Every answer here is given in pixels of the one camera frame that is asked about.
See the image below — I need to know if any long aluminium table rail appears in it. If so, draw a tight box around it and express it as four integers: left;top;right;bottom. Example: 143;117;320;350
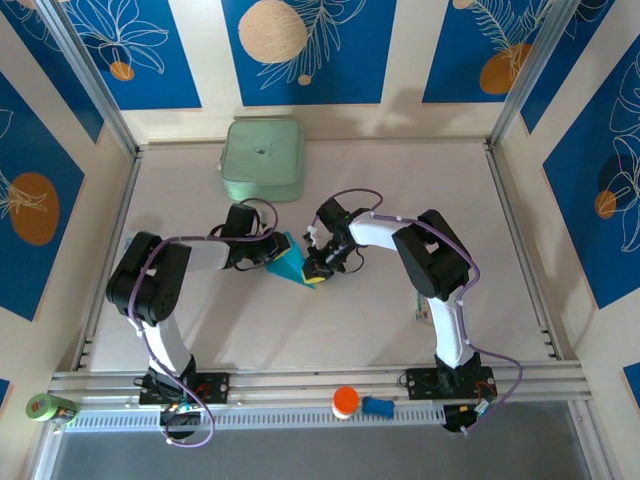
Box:
48;363;591;401

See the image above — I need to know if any black wired connector box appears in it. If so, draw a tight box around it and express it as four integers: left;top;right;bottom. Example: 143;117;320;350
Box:
442;403;477;434
158;399;205;442

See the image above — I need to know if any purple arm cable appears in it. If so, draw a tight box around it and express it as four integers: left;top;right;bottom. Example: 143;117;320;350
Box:
128;198;279;447
329;187;525;435

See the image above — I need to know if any turquoise square paper sheet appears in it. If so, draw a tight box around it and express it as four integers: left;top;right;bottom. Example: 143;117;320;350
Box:
264;230;327;292

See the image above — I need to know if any blue bone-shaped object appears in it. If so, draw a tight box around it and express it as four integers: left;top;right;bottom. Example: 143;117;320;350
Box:
361;396;396;418

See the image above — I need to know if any white jar orange lid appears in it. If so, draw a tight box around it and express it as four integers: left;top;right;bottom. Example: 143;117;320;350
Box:
332;385;360;421

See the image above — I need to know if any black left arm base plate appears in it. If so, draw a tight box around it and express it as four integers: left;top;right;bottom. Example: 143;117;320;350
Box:
138;372;231;406

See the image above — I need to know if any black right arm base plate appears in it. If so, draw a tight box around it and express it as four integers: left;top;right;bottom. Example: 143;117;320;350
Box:
404;367;496;401

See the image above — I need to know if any white slotted cable duct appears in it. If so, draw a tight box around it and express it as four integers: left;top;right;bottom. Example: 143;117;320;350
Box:
64;405;447;430

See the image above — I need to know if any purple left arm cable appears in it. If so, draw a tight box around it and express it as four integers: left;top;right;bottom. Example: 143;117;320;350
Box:
128;198;279;447

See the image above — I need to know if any aluminium frame post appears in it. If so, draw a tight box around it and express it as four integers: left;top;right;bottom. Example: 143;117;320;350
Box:
37;0;140;156
492;0;585;149

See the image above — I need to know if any aluminium side rail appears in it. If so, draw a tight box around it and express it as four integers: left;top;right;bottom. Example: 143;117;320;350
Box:
483;139;561;361
73;144;144;372

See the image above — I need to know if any green tape roll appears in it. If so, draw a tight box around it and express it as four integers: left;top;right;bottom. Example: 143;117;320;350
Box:
25;392;81;428

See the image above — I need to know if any pale green zip case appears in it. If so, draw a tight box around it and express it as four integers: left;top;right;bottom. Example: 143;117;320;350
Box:
216;118;306;204

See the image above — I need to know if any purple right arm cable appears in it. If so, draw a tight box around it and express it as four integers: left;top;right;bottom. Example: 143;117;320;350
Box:
329;187;525;435

